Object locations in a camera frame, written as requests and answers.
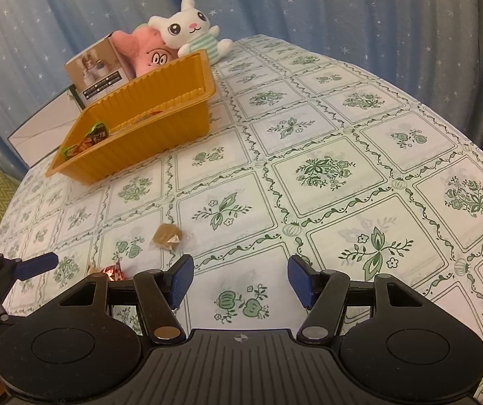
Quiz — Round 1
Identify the printed cardboard box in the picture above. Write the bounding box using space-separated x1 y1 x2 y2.
64 37 132 108

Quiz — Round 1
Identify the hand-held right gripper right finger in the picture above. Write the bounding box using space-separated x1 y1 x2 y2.
288 254 425 344

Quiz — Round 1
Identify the pink plush toy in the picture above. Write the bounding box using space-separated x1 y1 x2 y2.
110 25 179 79

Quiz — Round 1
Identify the green snack packet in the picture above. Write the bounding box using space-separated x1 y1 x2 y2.
59 121 110 159

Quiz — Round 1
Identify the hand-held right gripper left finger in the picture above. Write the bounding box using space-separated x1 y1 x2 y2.
58 254 195 347

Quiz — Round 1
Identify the red foil candy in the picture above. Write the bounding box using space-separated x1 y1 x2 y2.
103 261 125 282

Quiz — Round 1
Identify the orange plastic tray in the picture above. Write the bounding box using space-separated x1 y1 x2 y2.
46 49 217 184

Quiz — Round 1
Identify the white bunny plush toy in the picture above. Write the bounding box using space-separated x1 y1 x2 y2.
147 0 234 66

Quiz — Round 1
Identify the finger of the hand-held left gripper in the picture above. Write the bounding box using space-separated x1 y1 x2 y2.
0 252 59 300

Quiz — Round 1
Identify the brown candy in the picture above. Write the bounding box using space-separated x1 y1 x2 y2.
152 223 184 254

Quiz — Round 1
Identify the blue star curtain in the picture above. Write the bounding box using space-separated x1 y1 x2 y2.
0 0 483 186

